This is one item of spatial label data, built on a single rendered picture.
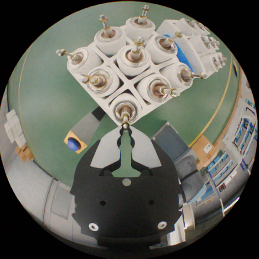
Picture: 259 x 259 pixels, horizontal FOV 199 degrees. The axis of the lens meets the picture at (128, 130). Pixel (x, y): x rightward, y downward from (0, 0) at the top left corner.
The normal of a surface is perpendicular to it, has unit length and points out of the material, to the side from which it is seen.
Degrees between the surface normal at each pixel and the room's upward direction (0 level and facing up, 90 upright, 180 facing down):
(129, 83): 0
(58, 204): 90
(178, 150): 90
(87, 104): 0
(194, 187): 90
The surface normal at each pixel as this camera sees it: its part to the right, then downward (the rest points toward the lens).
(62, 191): 0.58, -0.70
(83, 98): 0.04, 0.54
